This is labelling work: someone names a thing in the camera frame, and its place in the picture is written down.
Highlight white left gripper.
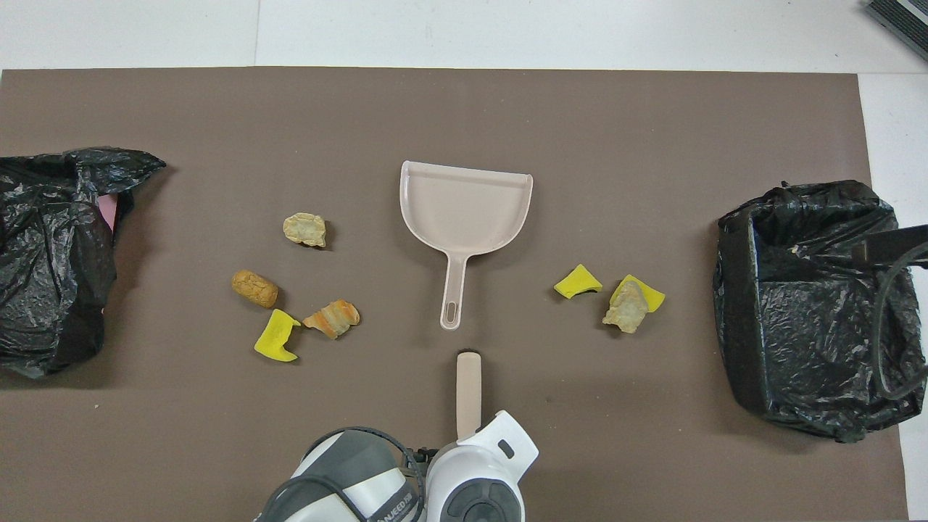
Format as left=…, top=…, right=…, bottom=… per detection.
left=457, top=410, right=541, bottom=481

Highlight yellow sponge piece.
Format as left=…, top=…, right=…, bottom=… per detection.
left=610, top=274, right=666, bottom=314
left=554, top=264, right=603, bottom=300
left=254, top=309, right=302, bottom=363

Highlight beige layered chunk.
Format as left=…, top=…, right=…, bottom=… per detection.
left=602, top=281, right=650, bottom=334

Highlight orange striped croissant toy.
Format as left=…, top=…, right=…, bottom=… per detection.
left=303, top=299, right=360, bottom=340

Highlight beige plastic dustpan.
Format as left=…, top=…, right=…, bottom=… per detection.
left=399, top=160, right=534, bottom=331

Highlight pale cream chunk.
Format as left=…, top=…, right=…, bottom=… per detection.
left=283, top=212, right=327, bottom=248

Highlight brown bread roll toy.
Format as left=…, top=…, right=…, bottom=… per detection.
left=231, top=270, right=279, bottom=309

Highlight black bag lined open bin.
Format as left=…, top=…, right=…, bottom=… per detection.
left=713, top=179, right=927, bottom=444

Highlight crumpled black trash bag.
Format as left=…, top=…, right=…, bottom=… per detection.
left=0, top=147, right=167, bottom=379

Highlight brown table mat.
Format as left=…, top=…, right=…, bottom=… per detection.
left=0, top=67, right=911, bottom=522

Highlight dark grey ribbed panel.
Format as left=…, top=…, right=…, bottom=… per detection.
left=866, top=0, right=928, bottom=62

